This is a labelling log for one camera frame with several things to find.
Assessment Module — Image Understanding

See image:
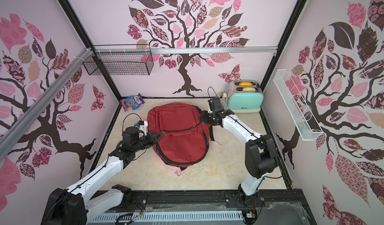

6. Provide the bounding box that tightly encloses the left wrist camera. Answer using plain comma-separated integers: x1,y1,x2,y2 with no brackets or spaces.
135,120,148,135

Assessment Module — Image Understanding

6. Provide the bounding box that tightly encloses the aluminium rail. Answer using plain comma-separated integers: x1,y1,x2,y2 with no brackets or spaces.
1,48,91,159
95,46,278,54

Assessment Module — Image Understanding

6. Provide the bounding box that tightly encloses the white vented cable duct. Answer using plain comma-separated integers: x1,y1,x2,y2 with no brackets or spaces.
90,211,243,225

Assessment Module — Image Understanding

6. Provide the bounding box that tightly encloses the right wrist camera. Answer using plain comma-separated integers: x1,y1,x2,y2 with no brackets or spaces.
208,97,225,114

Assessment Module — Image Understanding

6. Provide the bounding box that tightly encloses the yellow toast slice front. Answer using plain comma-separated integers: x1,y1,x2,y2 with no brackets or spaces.
242,87,256,92

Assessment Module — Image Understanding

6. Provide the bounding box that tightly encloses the mint green toaster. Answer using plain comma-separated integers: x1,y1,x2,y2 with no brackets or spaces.
227,80,264,113

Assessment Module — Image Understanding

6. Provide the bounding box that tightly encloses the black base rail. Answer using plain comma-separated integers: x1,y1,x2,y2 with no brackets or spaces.
109,190,309,212

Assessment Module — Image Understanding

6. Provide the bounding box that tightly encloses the black wire basket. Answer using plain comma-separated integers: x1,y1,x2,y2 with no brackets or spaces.
83,43,154,76

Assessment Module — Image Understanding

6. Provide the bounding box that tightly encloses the aluminium rail left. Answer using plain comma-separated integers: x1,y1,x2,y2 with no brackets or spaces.
1,48,91,159

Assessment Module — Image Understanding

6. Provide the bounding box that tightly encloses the yellow toast slice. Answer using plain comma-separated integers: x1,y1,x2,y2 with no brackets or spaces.
242,87,256,92
239,82,254,87

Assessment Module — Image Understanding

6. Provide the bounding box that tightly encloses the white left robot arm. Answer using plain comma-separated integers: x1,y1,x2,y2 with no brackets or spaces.
41,126,163,225

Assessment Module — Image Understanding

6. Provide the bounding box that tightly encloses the white wire shelf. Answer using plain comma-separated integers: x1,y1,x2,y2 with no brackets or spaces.
273,69,325,141

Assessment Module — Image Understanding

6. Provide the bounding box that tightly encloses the white toaster power cord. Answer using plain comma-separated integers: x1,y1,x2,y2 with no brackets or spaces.
207,86,229,105

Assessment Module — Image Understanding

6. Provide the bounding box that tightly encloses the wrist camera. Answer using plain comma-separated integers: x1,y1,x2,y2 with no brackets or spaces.
135,120,148,135
208,97,225,114

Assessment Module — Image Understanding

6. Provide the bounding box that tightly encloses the purple candy bag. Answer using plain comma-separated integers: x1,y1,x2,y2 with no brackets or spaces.
120,93,145,111

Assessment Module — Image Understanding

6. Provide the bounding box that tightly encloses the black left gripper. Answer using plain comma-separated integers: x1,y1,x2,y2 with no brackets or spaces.
132,130,163,152

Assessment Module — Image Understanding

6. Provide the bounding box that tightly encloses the yellow toast slice back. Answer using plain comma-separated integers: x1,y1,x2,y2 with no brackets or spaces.
239,82,254,87

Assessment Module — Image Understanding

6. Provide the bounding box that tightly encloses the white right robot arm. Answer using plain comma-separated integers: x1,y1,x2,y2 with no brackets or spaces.
201,110,280,197

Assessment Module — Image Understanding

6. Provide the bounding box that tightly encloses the pink backpack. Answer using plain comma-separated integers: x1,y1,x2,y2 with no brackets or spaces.
157,141,222,177

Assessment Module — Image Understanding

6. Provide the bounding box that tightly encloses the aluminium rail back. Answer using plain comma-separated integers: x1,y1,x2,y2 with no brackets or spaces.
95,46,278,54

